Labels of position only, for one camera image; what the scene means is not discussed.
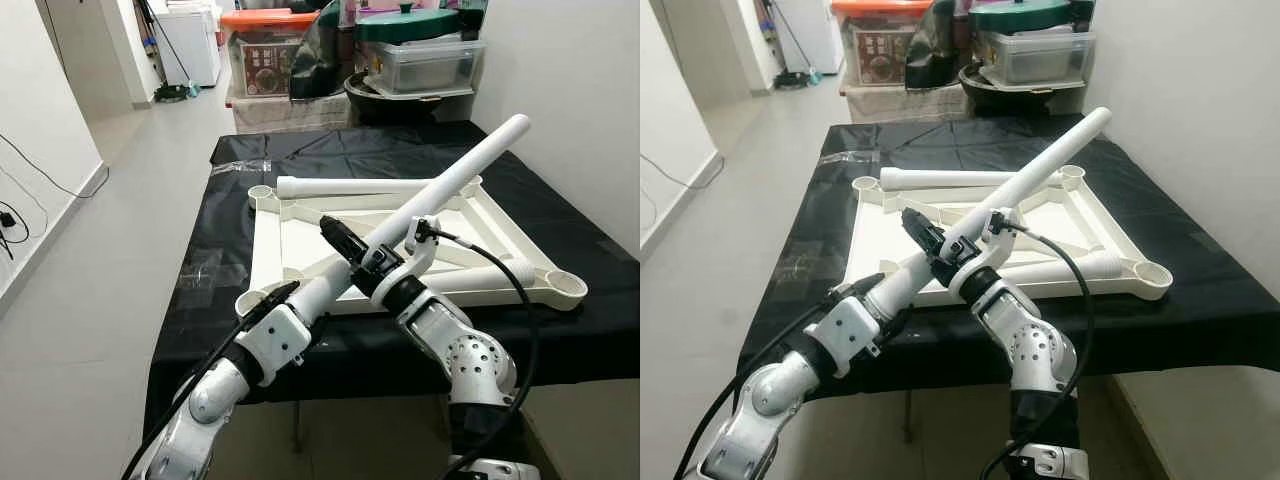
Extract white plastic children table top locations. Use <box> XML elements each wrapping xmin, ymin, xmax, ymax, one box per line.
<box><xmin>838</xmin><ymin>165</ymin><xmax>1174</xmax><ymax>309</ymax></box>
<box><xmin>236</xmin><ymin>176</ymin><xmax>589</xmax><ymax>316</ymax></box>

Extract black round basin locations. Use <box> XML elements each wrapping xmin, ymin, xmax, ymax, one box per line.
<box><xmin>343</xmin><ymin>70</ymin><xmax>479</xmax><ymax>128</ymax></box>
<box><xmin>957</xmin><ymin>62</ymin><xmax>1089</xmax><ymax>119</ymax></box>

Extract clear plastic container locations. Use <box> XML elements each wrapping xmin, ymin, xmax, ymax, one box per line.
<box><xmin>365</xmin><ymin>38</ymin><xmax>488</xmax><ymax>98</ymax></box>
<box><xmin>978</xmin><ymin>30</ymin><xmax>1098</xmax><ymax>89</ymax></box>

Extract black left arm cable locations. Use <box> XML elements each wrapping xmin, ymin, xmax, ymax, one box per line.
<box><xmin>672</xmin><ymin>305</ymin><xmax>831</xmax><ymax>480</ymax></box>
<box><xmin>120</xmin><ymin>300</ymin><xmax>263</xmax><ymax>480</ymax></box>

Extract green round lid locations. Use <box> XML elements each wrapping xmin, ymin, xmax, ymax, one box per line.
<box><xmin>968</xmin><ymin>0</ymin><xmax>1076</xmax><ymax>36</ymax></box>
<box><xmin>355</xmin><ymin>3</ymin><xmax>469</xmax><ymax>46</ymax></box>

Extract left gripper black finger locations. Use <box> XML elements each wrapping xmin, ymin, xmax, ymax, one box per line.
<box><xmin>300</xmin><ymin>310</ymin><xmax>337</xmax><ymax>353</ymax></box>
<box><xmin>238</xmin><ymin>281</ymin><xmax>302</xmax><ymax>321</ymax></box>
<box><xmin>828</xmin><ymin>272</ymin><xmax>887</xmax><ymax>303</ymax></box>
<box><xmin>868</xmin><ymin>308</ymin><xmax>913</xmax><ymax>353</ymax></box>

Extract white plastic table leg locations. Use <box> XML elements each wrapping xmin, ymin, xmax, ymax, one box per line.
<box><xmin>425</xmin><ymin>262</ymin><xmax>546</xmax><ymax>298</ymax></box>
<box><xmin>276</xmin><ymin>177</ymin><xmax>441</xmax><ymax>199</ymax></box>
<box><xmin>865</xmin><ymin>106</ymin><xmax>1114</xmax><ymax>321</ymax></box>
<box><xmin>880</xmin><ymin>168</ymin><xmax>1061</xmax><ymax>191</ymax></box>
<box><xmin>290</xmin><ymin>113</ymin><xmax>532</xmax><ymax>321</ymax></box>
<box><xmin>1015</xmin><ymin>252</ymin><xmax>1129</xmax><ymax>291</ymax></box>

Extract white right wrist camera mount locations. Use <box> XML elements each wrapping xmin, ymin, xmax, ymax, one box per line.
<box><xmin>950</xmin><ymin>208</ymin><xmax>1021</xmax><ymax>301</ymax></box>
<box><xmin>372</xmin><ymin>213</ymin><xmax>443</xmax><ymax>296</ymax></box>

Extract beige patterned box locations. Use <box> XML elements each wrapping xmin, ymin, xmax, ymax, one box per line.
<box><xmin>840</xmin><ymin>85</ymin><xmax>966</xmax><ymax>126</ymax></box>
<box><xmin>225</xmin><ymin>95</ymin><xmax>353</xmax><ymax>136</ymax></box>

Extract orange lidded storage box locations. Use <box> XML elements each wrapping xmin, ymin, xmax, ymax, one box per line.
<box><xmin>832</xmin><ymin>0</ymin><xmax>936</xmax><ymax>91</ymax></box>
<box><xmin>220</xmin><ymin>8</ymin><xmax>323</xmax><ymax>101</ymax></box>

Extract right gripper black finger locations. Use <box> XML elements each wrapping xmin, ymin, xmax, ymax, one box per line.
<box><xmin>319</xmin><ymin>214</ymin><xmax>369</xmax><ymax>266</ymax></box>
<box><xmin>900</xmin><ymin>207</ymin><xmax>948</xmax><ymax>259</ymax></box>

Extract floor mop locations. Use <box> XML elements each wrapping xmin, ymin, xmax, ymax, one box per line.
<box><xmin>140</xmin><ymin>0</ymin><xmax>198</xmax><ymax>104</ymax></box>
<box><xmin>765</xmin><ymin>0</ymin><xmax>823</xmax><ymax>91</ymax></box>

